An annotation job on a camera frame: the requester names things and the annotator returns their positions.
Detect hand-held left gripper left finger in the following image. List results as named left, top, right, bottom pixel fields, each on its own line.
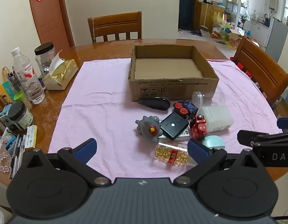
left=24, top=138, right=112, bottom=188

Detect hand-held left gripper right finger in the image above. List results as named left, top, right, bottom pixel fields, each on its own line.
left=173, top=139, right=263, bottom=188

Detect teal round gadget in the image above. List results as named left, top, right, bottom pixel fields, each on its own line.
left=201, top=135, right=226, bottom=153

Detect clear plastic case white label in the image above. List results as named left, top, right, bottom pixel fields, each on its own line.
left=177, top=127, right=191, bottom=141

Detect red robot toy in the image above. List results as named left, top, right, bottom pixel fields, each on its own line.
left=189, top=115, right=208, bottom=141

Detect clear bottle of golden capsules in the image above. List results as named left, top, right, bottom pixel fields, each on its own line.
left=154, top=138, right=198, bottom=168

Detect black power bank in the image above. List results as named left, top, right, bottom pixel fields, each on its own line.
left=160, top=112, right=190, bottom=140

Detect white plastic bottle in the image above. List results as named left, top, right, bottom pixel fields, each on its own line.
left=198, top=105, right=234, bottom=132

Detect clear plastic jar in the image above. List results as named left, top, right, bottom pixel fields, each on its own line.
left=192, top=91, right=226, bottom=109

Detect grey dinosaur toy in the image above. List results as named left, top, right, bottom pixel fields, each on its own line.
left=135, top=115, right=163, bottom=141

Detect brown cardboard box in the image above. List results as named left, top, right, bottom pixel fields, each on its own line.
left=128, top=44, right=219, bottom=102

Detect pink towel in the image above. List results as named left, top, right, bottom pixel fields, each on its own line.
left=48, top=58, right=283, bottom=175

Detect black toy car red wheels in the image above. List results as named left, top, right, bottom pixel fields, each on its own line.
left=173, top=100, right=199, bottom=119

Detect small yellow paper box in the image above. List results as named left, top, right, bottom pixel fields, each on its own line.
left=24, top=125, right=38, bottom=150

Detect wooden chair with striped back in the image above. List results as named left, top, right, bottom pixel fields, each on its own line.
left=230, top=36, right=288, bottom=108

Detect black oval handheld device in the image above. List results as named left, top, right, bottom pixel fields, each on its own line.
left=137, top=97, right=171, bottom=112

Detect row of pens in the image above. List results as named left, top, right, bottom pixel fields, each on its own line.
left=9, top=134, right=27, bottom=180

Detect dark jar with black lid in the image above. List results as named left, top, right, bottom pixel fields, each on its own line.
left=7, top=101, right=35, bottom=130

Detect blue stapler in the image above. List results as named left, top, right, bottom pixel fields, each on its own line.
left=5, top=138, right=18, bottom=151

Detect gold tissue pack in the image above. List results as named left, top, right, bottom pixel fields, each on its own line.
left=42, top=50, right=78, bottom=91

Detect crystal glass dish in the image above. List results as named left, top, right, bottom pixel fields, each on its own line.
left=0, top=152, right=13, bottom=173

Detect green plastic cup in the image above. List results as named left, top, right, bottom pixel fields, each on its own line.
left=13, top=91, right=33, bottom=110

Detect grey refrigerator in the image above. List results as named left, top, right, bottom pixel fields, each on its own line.
left=264, top=17, right=288, bottom=62

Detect blue pencil sharpener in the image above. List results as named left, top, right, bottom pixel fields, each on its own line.
left=0, top=106, right=13, bottom=128

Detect clear plastic water bottle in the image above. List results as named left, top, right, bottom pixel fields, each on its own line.
left=11, top=47, right=46, bottom=105

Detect open cardboard box on floor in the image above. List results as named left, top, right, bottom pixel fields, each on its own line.
left=227, top=28, right=247, bottom=49

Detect bunch of pens in holder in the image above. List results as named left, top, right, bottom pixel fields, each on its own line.
left=3, top=66, right=25, bottom=94

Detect clear jar with black lid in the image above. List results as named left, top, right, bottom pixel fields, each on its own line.
left=34, top=42, right=56, bottom=77

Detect yellow plastic bag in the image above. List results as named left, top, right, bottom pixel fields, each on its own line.
left=212, top=12, right=226, bottom=29

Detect wooden cabinet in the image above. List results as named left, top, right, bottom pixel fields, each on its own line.
left=196, top=2, right=225, bottom=31

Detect brown wooden door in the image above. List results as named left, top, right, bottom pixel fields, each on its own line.
left=30, top=0, right=75, bottom=49

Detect wooden chair with slatted back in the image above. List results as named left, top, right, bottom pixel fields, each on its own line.
left=87, top=11, right=143, bottom=43

